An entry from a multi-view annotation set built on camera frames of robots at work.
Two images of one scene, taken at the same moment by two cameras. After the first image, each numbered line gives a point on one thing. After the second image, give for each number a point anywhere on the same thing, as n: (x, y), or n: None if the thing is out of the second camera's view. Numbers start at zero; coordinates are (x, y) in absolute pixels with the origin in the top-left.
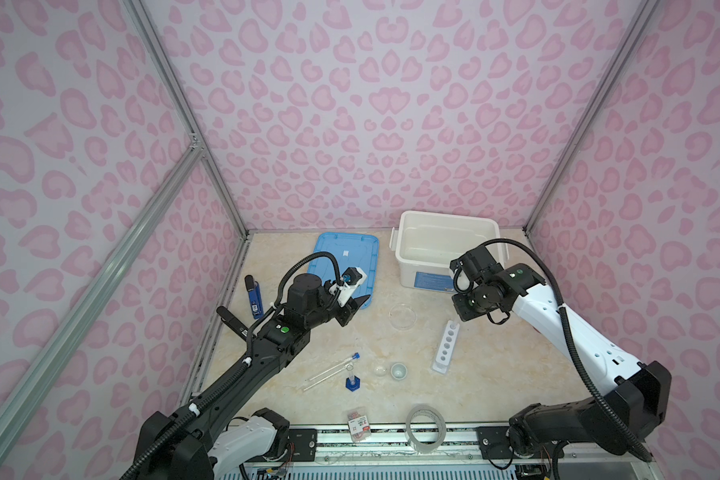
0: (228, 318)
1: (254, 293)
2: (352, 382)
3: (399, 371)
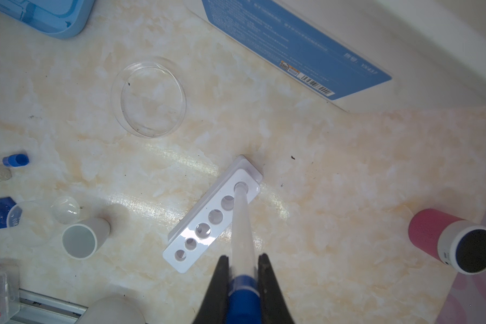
0: None
1: None
2: (5, 212)
3: (82, 241)
